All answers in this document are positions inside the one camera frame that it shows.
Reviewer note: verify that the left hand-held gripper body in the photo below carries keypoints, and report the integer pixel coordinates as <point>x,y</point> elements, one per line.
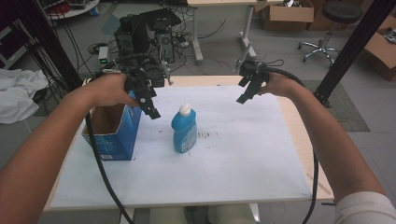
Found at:
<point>138,81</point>

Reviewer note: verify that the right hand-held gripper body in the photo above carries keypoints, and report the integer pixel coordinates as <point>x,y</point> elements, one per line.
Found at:
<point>253,72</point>

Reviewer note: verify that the person's right hand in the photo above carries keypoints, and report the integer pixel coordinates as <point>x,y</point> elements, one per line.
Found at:
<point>280,84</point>

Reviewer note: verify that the person's left hand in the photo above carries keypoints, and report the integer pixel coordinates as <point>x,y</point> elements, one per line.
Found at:
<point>110,90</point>

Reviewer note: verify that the blue cardboard box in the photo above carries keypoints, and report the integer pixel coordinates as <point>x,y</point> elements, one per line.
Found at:
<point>120,137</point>

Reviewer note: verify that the blue bottle with white cap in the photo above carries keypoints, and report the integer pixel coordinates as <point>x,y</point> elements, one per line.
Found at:
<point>184,132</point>

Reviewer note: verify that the small white power adapter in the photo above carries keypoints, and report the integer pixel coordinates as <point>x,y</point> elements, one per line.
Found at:
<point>103,54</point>

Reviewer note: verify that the black computer tower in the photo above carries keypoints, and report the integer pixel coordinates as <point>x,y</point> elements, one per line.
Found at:
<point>146,34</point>

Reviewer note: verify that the white-legged desk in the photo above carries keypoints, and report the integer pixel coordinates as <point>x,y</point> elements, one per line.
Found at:
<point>196,34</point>

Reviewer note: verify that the open cardboard box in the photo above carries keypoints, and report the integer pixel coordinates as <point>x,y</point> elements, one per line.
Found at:
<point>289,15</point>
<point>381,51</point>

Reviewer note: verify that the white table mat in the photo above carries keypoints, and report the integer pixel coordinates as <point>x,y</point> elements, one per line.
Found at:
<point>224,168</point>

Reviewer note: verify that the round white table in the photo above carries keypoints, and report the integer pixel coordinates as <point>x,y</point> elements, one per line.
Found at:
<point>73,11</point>

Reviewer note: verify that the grey floor mat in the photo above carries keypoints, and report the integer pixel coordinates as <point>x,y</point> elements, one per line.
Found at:
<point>345,109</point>

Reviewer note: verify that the black swivel stool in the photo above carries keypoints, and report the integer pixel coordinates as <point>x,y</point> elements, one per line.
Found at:
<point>337,15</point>

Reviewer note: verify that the black metal stand beam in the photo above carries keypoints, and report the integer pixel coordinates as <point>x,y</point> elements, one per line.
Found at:
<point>355,49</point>

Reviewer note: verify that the white crumpled cloth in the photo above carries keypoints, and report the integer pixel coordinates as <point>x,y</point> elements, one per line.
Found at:
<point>18,93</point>

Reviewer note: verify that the person's white sleeve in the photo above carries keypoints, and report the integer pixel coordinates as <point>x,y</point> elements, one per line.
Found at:
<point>367,208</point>

